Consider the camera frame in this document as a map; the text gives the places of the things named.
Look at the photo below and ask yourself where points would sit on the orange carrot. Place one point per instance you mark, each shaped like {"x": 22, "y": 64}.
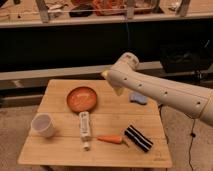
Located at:
{"x": 115, "y": 139}

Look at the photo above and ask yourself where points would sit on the white plastic cup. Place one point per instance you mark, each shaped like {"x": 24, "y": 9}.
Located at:
{"x": 43, "y": 125}

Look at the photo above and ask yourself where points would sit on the orange object on shelf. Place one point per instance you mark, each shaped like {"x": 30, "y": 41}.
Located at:
{"x": 117, "y": 7}

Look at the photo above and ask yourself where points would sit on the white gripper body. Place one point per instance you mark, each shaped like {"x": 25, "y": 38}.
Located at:
{"x": 118, "y": 89}

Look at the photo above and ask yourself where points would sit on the black white striped cloth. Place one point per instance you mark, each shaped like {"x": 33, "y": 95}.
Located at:
{"x": 138, "y": 138}

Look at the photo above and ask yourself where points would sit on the wooden table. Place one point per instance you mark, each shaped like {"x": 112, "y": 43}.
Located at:
{"x": 112, "y": 115}

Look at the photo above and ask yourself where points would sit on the blue sponge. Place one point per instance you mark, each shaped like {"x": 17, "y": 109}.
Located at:
{"x": 138, "y": 98}

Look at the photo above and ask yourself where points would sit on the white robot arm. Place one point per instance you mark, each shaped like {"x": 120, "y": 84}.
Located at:
{"x": 196, "y": 101}

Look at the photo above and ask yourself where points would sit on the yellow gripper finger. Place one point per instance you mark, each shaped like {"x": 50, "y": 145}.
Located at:
{"x": 105, "y": 74}

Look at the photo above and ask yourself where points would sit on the white toothpaste tube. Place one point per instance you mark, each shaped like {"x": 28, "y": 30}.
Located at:
{"x": 85, "y": 132}

